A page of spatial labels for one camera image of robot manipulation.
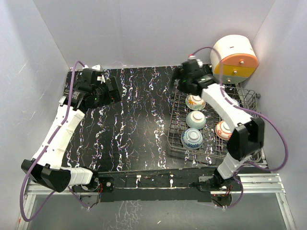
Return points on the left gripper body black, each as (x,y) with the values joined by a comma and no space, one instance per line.
(101,93)

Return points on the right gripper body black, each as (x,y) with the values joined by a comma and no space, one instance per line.
(183,85)

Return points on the white bowl orange leaves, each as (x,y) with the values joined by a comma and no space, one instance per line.
(195,103)

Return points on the teal dotted pattern bowl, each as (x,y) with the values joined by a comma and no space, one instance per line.
(196,120)

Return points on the orange floral pattern bowl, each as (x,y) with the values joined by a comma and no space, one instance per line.
(222,130)

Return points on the blue white pattern bowl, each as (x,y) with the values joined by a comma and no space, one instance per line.
(191,139)

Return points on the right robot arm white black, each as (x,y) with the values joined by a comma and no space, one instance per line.
(247,131)

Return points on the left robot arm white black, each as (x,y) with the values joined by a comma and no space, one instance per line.
(45,167)

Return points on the round pastel drawer cabinet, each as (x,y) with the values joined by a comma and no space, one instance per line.
(237,58)

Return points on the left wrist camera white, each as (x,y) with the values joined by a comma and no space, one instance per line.
(95,67)

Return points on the grey wire dish rack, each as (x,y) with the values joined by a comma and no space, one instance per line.
(213,149)

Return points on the aluminium rail frame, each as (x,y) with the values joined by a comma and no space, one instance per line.
(167,186)

